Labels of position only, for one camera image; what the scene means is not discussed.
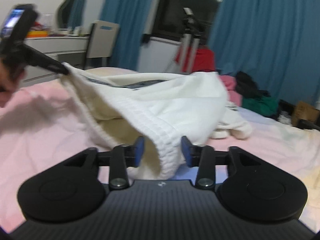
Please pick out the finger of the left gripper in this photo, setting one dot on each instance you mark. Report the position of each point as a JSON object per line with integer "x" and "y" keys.
{"x": 45, "y": 61}

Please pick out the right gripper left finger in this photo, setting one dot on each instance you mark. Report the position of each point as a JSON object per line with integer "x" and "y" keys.
{"x": 119, "y": 159}

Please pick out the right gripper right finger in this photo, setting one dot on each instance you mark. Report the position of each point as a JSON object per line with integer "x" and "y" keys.
{"x": 205, "y": 158}

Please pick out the white knit garment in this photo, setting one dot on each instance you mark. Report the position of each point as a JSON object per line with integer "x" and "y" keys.
{"x": 161, "y": 107}

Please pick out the person's left hand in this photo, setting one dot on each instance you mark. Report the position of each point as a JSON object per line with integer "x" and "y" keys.
{"x": 9, "y": 85}

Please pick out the orange tray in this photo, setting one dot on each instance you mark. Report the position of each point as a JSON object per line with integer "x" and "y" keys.
{"x": 37, "y": 34}

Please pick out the white dressing table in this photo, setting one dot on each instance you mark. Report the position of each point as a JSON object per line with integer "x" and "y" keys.
{"x": 64, "y": 48}

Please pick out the wavy mirror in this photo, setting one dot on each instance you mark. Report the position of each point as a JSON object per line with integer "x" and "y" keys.
{"x": 70, "y": 14}

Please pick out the pink garment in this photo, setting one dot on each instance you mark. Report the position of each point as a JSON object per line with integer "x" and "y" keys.
{"x": 230, "y": 84}

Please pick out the pastel bed sheet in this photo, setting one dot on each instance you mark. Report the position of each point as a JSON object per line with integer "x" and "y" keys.
{"x": 53, "y": 188}

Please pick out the white black chair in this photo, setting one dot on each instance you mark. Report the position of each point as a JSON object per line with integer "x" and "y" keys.
{"x": 100, "y": 44}

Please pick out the black garment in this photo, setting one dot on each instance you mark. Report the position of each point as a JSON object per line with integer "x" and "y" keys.
{"x": 246, "y": 87}

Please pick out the green garment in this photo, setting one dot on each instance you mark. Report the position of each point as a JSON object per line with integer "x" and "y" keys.
{"x": 264, "y": 105}

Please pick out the red garment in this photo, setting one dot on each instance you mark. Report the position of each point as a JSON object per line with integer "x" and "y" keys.
{"x": 203, "y": 62}

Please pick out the brown cardboard box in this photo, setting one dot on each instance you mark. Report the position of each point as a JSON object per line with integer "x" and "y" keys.
{"x": 304, "y": 111}

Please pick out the left blue curtain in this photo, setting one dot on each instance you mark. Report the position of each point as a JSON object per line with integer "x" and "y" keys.
{"x": 131, "y": 15}

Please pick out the blue curtain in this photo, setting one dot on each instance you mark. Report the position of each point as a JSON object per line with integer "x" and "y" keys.
{"x": 131, "y": 15}
{"x": 276, "y": 42}

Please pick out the silver tripod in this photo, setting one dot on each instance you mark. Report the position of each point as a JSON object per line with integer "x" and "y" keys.
{"x": 190, "y": 41}

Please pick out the right blue curtain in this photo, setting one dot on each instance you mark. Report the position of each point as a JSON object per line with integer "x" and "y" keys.
{"x": 276, "y": 42}

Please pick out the dark window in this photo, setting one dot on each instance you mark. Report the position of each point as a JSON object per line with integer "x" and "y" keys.
{"x": 170, "y": 14}

